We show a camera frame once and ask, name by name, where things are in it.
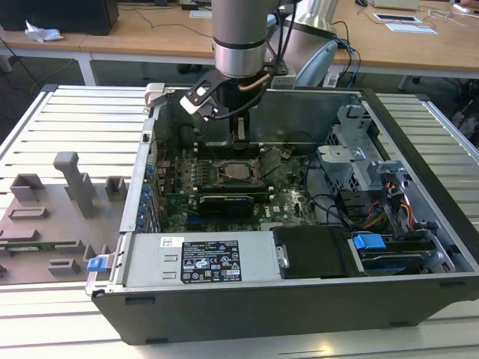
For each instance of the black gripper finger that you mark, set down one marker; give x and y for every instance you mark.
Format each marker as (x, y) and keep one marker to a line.
(235, 144)

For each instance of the silver green CPU chip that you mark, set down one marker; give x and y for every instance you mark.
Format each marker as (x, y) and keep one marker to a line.
(235, 171)

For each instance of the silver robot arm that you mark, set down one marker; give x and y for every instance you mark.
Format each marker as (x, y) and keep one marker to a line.
(239, 37)

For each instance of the black RAM slot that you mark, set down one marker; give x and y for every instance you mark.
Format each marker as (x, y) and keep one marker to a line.
(224, 155)
(221, 145)
(232, 186)
(221, 152)
(221, 148)

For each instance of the CPU socket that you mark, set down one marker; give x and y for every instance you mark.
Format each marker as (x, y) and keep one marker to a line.
(221, 179)

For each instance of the round coin battery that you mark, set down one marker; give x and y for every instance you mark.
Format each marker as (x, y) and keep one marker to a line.
(287, 152)

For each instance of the black graphics card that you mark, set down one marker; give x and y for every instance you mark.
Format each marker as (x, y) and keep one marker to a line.
(224, 205)

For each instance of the pale grey case latch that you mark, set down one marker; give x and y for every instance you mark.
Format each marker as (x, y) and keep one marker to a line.
(155, 93)

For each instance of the green motherboard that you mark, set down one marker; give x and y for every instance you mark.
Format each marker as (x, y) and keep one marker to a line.
(288, 203)

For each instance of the white paper sheet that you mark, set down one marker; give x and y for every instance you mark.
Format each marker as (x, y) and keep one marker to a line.
(411, 28)
(200, 14)

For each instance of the small white box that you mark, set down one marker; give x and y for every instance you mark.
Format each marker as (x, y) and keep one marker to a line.
(331, 79)

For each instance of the wooden desk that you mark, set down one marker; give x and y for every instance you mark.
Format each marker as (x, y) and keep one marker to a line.
(149, 41)

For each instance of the metal drive cage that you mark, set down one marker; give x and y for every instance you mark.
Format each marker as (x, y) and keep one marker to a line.
(337, 154)

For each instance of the black power adapter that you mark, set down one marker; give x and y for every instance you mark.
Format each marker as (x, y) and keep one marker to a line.
(189, 6)

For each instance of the black plastic shroud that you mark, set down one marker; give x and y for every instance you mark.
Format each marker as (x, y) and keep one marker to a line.
(314, 250)

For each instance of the silver power supply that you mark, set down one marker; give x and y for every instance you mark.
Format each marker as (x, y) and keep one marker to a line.
(149, 258)

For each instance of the dark computer mouse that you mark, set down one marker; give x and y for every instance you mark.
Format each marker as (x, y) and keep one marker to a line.
(361, 2)

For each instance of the blue disk carrier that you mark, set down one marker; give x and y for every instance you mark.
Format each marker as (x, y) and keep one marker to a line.
(368, 244)

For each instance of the black open PC case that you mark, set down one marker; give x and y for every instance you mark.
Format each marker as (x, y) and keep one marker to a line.
(262, 314)

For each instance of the white framed black strip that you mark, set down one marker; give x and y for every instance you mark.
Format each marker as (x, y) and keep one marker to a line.
(395, 17)

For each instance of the blue plastic latch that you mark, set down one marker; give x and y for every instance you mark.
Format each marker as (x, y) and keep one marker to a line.
(95, 264)

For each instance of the beige keyboard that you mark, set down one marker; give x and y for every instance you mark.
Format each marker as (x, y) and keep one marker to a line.
(393, 3)

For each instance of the black hard disk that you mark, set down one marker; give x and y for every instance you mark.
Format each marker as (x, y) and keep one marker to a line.
(389, 258)

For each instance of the black box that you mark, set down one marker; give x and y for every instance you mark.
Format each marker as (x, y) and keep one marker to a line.
(56, 15)

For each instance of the grey parts rack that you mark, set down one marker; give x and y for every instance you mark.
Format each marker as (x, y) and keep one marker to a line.
(56, 232)

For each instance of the crumpled white paper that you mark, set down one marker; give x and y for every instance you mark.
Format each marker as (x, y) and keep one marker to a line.
(41, 33)

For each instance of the green RAM stick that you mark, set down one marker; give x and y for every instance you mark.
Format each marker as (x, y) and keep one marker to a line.
(41, 246)

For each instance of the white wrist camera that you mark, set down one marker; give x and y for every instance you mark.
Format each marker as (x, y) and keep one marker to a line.
(196, 97)

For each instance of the small grey wrist camera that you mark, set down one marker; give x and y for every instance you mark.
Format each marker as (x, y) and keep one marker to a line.
(282, 80)

